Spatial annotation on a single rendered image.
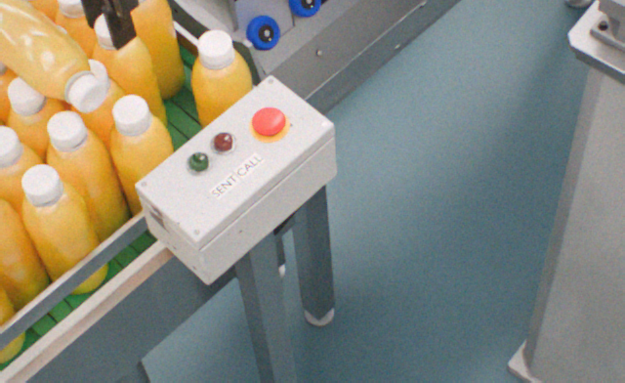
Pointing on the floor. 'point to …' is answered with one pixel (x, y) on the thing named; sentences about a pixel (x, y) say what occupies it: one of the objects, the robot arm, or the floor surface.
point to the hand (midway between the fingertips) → (106, 12)
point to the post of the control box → (267, 312)
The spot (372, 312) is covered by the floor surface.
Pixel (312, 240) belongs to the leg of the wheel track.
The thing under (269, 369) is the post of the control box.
